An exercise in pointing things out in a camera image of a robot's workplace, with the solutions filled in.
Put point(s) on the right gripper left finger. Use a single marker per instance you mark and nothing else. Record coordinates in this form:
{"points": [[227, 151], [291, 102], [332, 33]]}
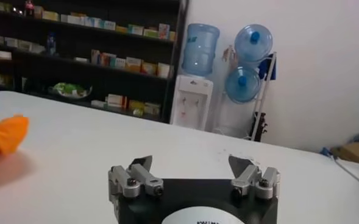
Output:
{"points": [[136, 179]]}

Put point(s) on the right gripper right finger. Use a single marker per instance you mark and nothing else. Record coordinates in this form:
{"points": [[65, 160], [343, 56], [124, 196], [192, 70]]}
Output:
{"points": [[252, 179]]}

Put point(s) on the orange t-shirt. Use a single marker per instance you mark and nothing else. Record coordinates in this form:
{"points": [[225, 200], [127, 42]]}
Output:
{"points": [[5, 135]]}

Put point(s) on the black instrument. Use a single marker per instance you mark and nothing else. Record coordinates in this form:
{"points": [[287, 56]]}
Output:
{"points": [[258, 128]]}

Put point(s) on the large white table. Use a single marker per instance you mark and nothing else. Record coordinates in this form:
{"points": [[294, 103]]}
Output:
{"points": [[75, 146]]}

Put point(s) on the white jug rack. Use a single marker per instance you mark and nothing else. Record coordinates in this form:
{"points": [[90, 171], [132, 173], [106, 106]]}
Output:
{"points": [[263, 100]]}

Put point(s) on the red and white medicine box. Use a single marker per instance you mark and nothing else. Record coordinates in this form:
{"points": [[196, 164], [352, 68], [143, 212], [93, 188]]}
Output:
{"points": [[116, 101]]}

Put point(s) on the white water dispenser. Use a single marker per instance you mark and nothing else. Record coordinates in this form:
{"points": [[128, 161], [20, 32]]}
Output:
{"points": [[191, 103]]}

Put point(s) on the brown cardboard box with flap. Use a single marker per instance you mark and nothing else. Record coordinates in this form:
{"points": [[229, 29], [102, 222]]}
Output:
{"points": [[351, 152]]}

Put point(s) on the bowl of green packets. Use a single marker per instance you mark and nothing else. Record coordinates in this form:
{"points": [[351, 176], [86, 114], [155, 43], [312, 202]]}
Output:
{"points": [[69, 90]]}

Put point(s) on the dark blue cloth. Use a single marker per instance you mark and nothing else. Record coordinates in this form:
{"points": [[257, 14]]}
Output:
{"points": [[269, 68]]}

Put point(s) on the orange and white medicine box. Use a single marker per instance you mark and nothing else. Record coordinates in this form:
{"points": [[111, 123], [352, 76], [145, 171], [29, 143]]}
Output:
{"points": [[133, 64]]}

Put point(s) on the blue water jug with label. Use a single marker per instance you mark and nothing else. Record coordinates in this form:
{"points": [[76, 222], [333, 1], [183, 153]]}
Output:
{"points": [[200, 48]]}

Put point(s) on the black shelving unit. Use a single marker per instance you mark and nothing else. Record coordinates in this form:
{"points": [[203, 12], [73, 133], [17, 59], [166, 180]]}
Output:
{"points": [[75, 45]]}

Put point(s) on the pink and white carton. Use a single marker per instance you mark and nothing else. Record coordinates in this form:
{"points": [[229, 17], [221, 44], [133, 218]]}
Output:
{"points": [[164, 31]]}

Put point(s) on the blue bottle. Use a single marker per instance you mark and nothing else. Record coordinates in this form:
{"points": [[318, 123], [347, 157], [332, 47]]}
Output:
{"points": [[51, 44]]}

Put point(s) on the cola bottle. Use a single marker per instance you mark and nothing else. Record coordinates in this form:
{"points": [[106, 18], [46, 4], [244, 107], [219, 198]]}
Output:
{"points": [[29, 7]]}

